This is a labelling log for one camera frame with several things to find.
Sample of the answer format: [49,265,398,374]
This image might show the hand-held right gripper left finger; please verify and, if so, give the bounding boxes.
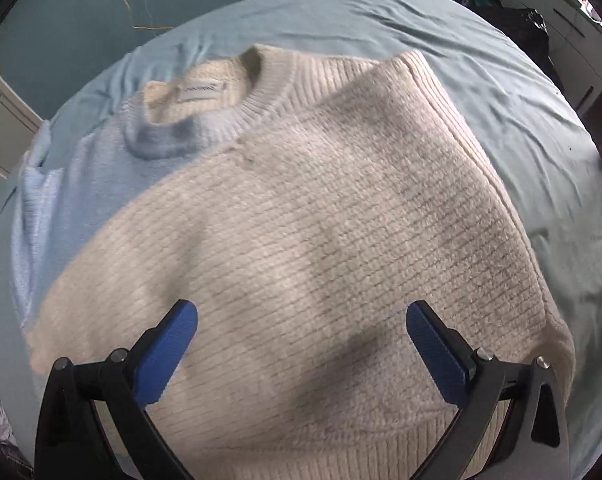
[35,299,199,480]

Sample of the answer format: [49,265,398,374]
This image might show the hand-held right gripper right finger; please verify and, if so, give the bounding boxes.
[405,300,572,480]

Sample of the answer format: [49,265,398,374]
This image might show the cream and blue knit sweater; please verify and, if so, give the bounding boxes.
[11,44,576,480]

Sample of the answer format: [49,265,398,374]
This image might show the pale grey door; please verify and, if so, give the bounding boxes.
[0,55,44,178]

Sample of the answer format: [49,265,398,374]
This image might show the light blue bed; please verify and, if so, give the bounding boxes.
[0,0,602,466]

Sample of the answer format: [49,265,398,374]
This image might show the white cabinet with black handles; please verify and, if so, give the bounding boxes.
[446,0,602,113]

